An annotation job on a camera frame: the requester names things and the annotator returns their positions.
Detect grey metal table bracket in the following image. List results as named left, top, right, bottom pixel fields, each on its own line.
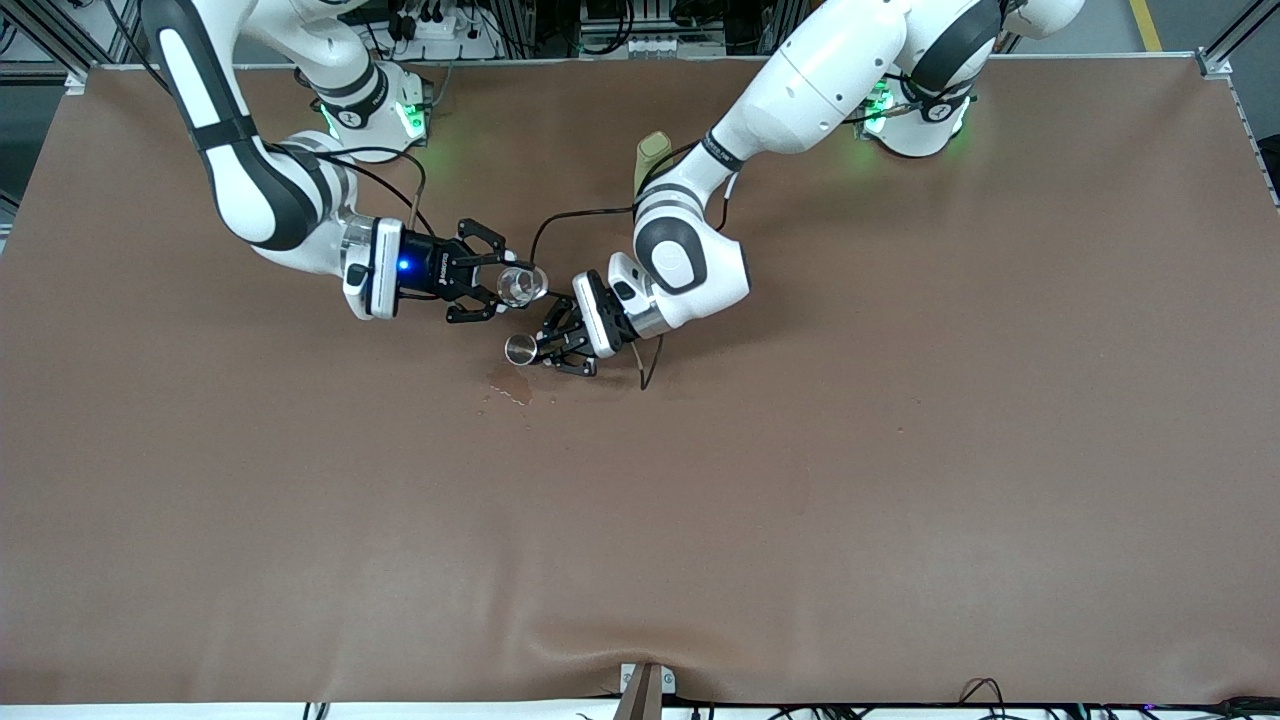
left=620, top=662, right=677, bottom=696

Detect aluminium frame strut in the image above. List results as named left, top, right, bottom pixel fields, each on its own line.
left=0, top=0, right=146, bottom=81
left=1195, top=0, right=1280, bottom=81

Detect white power strip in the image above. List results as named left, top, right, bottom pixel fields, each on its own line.
left=395, top=8, right=471, bottom=41

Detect clear glass cup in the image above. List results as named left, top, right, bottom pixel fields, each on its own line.
left=497, top=262, right=549, bottom=308

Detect green bottle with clear base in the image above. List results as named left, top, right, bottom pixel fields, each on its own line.
left=634, top=131, right=673, bottom=201

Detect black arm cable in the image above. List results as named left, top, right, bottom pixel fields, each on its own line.
left=100, top=0, right=436, bottom=241
left=528, top=140, right=741, bottom=391

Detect dark liquid stain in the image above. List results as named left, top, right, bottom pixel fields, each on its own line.
left=486, top=361, right=535, bottom=407

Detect brown table mat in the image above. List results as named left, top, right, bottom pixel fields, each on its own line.
left=0, top=58, right=1280, bottom=706

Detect brown wooden post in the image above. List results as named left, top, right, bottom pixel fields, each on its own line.
left=613, top=664, right=664, bottom=720

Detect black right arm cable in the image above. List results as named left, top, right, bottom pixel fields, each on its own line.
left=100, top=0, right=436, bottom=241

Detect white multi-socket block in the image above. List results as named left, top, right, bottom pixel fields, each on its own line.
left=593, top=33, right=684, bottom=59

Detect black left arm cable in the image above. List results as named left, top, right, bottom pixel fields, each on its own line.
left=528, top=140, right=741, bottom=391

